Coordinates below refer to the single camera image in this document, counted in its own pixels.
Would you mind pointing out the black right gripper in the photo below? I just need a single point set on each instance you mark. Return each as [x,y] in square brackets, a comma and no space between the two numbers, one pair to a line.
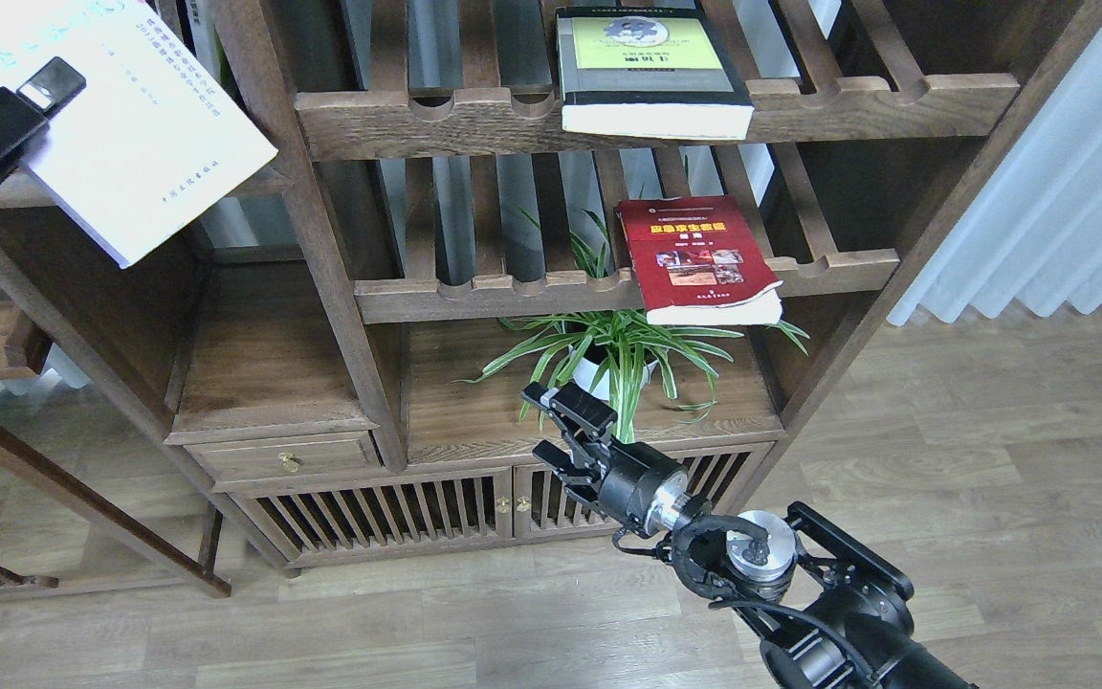
[631,482]

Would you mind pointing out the dark wooden bookshelf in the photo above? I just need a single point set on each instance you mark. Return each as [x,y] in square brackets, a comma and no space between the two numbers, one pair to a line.
[433,191]

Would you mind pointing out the pale lavender white book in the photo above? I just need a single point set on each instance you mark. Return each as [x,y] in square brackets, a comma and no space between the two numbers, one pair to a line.
[151,142]

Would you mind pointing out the green spider plant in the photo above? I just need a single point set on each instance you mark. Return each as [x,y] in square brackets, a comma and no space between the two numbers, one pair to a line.
[557,343]

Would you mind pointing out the wooden furniture at left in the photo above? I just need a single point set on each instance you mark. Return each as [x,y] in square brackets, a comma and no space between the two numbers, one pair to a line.
[86,503]

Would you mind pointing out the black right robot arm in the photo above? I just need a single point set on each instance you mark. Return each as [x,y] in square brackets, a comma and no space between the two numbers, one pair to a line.
[830,613]

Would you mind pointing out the white green upright book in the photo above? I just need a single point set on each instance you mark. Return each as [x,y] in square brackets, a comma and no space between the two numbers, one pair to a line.
[200,22]

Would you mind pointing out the yellow green black book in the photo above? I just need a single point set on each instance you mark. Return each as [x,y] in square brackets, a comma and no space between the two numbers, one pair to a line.
[648,72]

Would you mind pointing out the white sheer curtain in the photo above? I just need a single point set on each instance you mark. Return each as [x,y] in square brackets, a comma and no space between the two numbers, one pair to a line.
[1034,235]

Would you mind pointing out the white plant pot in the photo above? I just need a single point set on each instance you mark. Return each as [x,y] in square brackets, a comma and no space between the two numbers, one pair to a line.
[613,378]

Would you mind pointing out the red paperback book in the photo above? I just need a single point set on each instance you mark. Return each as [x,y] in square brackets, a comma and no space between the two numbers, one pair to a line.
[697,262]

